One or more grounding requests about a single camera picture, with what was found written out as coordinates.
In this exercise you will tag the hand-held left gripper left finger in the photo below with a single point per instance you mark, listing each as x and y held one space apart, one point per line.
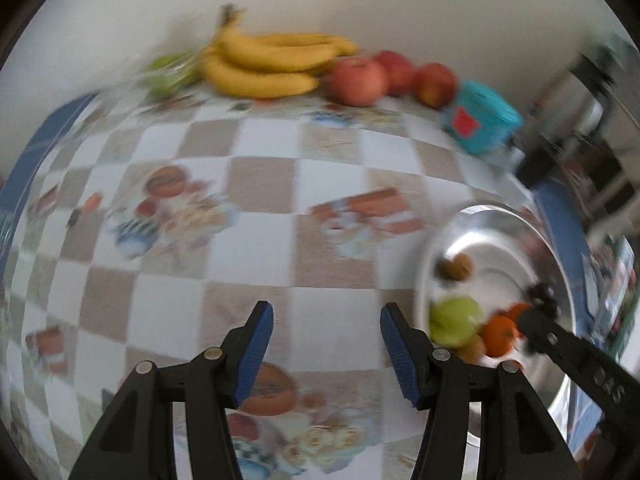
255 350

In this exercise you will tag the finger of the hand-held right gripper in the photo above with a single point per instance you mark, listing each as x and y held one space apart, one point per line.
575 355

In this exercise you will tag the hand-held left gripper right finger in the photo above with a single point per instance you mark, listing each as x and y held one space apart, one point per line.
400 355

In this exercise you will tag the dark plum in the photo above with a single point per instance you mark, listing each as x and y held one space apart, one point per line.
444 270
544 299

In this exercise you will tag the green mango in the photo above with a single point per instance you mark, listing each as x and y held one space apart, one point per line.
455 320

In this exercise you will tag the small orange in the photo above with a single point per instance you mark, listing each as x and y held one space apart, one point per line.
519 311

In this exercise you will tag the large orange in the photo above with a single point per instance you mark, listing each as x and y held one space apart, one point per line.
499 336

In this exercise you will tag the round steel plate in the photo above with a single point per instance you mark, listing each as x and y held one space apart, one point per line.
500 240

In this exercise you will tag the clear bag of green fruits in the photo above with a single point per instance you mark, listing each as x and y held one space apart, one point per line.
170 75

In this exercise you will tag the printed packets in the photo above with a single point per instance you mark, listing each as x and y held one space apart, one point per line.
617 300

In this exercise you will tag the black power adapter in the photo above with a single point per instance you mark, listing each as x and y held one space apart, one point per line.
534 167

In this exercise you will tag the teal box with red label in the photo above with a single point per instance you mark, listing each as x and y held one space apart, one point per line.
482 117

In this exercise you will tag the steel kettle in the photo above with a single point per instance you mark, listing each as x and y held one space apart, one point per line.
575 100

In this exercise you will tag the large red apple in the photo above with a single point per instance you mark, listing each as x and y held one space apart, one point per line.
357 82

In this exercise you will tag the yellow banana bunch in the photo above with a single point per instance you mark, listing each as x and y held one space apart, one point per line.
270 65

